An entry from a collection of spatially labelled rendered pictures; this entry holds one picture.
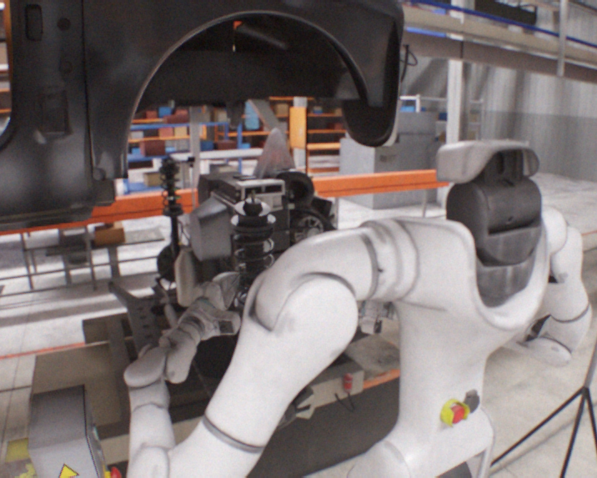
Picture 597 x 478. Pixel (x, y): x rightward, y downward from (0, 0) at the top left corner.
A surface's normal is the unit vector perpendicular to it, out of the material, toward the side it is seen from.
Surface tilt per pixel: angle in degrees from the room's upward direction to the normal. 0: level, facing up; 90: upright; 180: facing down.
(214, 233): 90
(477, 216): 88
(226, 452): 67
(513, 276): 82
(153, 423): 12
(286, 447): 90
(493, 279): 83
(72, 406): 0
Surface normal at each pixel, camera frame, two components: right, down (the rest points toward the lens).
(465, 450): 0.44, 0.07
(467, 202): -0.86, 0.14
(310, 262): 0.00, -0.54
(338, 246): 0.15, -0.65
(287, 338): 0.07, 0.25
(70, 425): 0.00, -0.96
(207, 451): -0.36, -0.26
